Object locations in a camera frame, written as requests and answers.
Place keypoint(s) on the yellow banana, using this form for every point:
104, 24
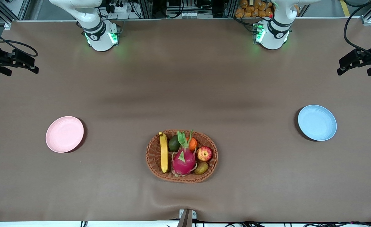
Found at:
164, 154

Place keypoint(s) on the red yellow apple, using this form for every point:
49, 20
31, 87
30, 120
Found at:
204, 154

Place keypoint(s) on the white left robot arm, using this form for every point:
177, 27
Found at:
275, 34

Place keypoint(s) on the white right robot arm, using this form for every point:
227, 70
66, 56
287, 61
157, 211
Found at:
98, 34

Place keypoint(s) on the light blue plate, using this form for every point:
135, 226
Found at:
317, 123

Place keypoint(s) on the pink plate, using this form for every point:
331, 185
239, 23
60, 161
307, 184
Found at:
64, 134

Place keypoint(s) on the white power strip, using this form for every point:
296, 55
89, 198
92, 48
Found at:
122, 8

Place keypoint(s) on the orange snack bag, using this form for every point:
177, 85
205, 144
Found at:
251, 9

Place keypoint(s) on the brown wicker basket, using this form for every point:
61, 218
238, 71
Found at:
155, 157

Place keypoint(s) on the brown table cloth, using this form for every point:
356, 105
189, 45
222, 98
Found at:
185, 78

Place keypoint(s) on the dark green avocado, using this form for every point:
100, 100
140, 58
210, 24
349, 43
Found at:
173, 144

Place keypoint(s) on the orange tangerine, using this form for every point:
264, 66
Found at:
193, 144

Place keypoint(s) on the brown kiwi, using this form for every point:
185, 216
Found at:
201, 168

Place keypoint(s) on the pink dragon fruit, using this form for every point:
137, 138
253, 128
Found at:
183, 160

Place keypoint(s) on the silver metal bracket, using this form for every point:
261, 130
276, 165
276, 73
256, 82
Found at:
187, 219

